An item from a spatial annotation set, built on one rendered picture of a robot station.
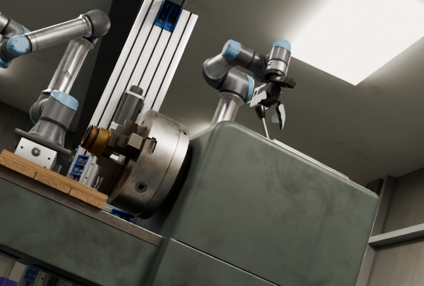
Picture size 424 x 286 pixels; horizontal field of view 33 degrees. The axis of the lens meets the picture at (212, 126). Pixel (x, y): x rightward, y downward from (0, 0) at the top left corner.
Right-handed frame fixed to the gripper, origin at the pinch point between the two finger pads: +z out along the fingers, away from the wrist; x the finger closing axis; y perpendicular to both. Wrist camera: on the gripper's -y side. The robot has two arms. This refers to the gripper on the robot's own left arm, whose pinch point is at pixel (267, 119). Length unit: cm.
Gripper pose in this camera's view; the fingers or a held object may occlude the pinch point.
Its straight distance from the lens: 247.9
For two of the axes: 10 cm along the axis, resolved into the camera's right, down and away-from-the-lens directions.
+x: -7.4, -5.1, -4.4
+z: -2.5, 8.1, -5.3
